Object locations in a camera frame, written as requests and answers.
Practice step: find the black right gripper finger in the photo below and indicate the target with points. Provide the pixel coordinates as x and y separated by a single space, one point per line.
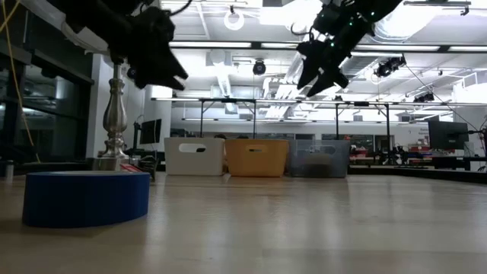
309 70
331 78

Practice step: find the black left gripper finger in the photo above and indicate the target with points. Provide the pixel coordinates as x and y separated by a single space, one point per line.
177 70
173 83

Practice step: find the dark blue tape roll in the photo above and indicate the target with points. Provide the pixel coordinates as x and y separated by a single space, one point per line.
83 201

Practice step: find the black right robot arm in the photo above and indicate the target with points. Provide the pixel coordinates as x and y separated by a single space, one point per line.
384 7

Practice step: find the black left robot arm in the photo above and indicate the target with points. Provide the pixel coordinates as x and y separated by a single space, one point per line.
95 19

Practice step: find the small black monitor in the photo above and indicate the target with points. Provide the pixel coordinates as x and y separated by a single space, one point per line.
151 131

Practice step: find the silver candlestick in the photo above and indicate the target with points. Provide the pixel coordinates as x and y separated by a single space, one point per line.
114 118

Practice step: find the white plastic bin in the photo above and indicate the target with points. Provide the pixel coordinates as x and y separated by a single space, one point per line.
194 160

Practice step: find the grey translucent plastic bin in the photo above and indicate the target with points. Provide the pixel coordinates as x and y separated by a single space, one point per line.
319 161

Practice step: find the orange plastic bin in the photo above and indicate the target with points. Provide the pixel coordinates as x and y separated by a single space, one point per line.
256 161

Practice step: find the large black monitor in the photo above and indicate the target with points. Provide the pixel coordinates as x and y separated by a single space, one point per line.
448 135

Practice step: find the round black ceiling camera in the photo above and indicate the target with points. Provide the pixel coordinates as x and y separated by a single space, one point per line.
259 67

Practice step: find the black ceiling camera rig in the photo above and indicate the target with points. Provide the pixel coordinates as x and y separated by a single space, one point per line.
388 67

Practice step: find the black aluminium table frame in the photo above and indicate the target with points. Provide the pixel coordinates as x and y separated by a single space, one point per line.
418 173

